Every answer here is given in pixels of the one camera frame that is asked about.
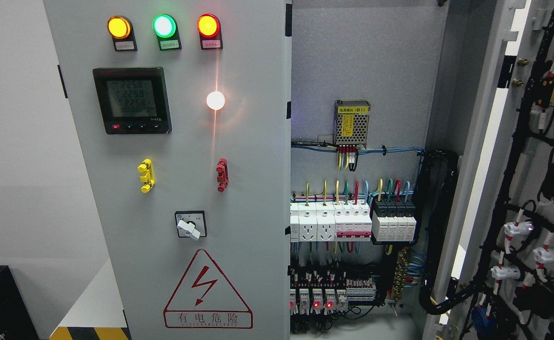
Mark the brass ground terminal bar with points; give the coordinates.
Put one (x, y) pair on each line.
(402, 262)

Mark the black digital power meter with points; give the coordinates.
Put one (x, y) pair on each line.
(133, 100)

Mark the white glowing indicator lamp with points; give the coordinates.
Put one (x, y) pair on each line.
(215, 100)

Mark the white socket breaker row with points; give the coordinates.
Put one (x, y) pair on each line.
(331, 221)

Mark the relay and terminal row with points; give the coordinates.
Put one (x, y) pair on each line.
(320, 296)

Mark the white rotary selector switch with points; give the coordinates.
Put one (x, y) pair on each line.
(191, 224)

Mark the green indicator lamp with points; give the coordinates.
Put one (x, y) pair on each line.
(166, 30)

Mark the grey cabinet door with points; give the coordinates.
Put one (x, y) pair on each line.
(509, 258)
(246, 223)

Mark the red electric hazard sticker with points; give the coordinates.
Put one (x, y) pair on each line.
(205, 298)

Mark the perforated metal power supply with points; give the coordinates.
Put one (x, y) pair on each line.
(351, 122)

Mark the yellow terminal post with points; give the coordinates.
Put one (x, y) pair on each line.
(146, 175)

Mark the red terminal post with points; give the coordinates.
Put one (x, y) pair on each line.
(222, 175)

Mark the red indicator lamp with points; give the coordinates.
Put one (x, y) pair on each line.
(210, 32)

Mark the grey cabinet body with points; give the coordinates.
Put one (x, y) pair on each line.
(429, 69)

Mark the yellow indicator lamp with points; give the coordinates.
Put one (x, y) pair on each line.
(122, 33)

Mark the black white surge protector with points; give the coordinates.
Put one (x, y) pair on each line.
(393, 222)

